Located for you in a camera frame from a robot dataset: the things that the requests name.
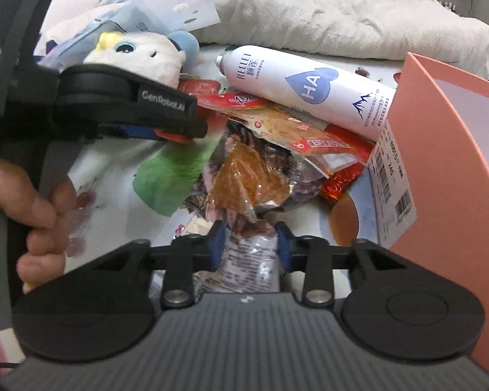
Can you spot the white plush toy blue hair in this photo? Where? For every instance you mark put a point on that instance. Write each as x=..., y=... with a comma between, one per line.
x=146, y=57

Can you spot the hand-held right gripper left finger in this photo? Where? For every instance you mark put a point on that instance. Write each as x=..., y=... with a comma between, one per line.
x=215, y=248

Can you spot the grey blanket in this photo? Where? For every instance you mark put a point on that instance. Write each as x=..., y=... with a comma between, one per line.
x=350, y=20

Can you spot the person's left hand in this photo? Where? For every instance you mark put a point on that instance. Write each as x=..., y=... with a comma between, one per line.
x=36, y=216

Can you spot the fruit printed sheet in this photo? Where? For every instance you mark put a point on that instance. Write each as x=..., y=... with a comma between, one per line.
x=118, y=195

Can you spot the white spray can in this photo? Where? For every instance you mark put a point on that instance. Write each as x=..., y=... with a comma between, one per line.
x=293, y=85

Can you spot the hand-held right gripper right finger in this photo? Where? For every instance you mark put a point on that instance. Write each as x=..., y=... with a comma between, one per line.
x=283, y=248

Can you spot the red foil snack packet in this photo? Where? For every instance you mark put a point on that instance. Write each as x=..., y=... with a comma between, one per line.
x=342, y=181

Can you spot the purple clear snack packet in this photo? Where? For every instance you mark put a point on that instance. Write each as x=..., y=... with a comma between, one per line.
x=244, y=171

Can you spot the red snack packet clear window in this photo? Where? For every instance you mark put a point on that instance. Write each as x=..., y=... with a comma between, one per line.
x=309, y=142

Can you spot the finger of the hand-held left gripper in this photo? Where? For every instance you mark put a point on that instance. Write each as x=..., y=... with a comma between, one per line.
x=142, y=132

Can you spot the pink cardboard box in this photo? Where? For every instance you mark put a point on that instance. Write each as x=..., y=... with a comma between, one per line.
x=452, y=171

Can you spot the small flat red snack packet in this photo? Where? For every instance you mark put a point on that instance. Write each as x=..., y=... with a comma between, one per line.
x=232, y=101

